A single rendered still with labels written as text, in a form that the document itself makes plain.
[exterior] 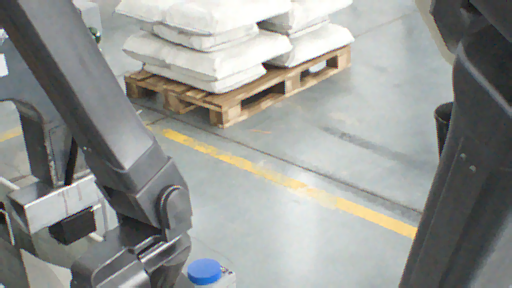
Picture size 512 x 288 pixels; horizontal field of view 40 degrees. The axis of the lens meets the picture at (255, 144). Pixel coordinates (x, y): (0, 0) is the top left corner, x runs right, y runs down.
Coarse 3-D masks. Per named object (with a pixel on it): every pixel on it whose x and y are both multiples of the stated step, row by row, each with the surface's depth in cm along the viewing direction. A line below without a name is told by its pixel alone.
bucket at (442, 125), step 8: (448, 104) 333; (440, 112) 331; (448, 112) 334; (440, 120) 316; (448, 120) 335; (440, 128) 319; (448, 128) 314; (440, 136) 322; (440, 144) 324; (440, 152) 327
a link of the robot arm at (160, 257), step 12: (180, 240) 75; (144, 252) 71; (156, 252) 72; (168, 252) 73; (180, 252) 74; (144, 264) 71; (156, 264) 72; (168, 264) 73; (180, 264) 74; (156, 276) 74; (168, 276) 74
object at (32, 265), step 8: (24, 256) 100; (32, 256) 98; (24, 264) 101; (32, 264) 99; (40, 264) 98; (48, 264) 97; (32, 272) 100; (40, 272) 99; (48, 272) 97; (56, 272) 97; (64, 272) 96; (32, 280) 101; (40, 280) 100; (48, 280) 98; (56, 280) 95; (64, 280) 97
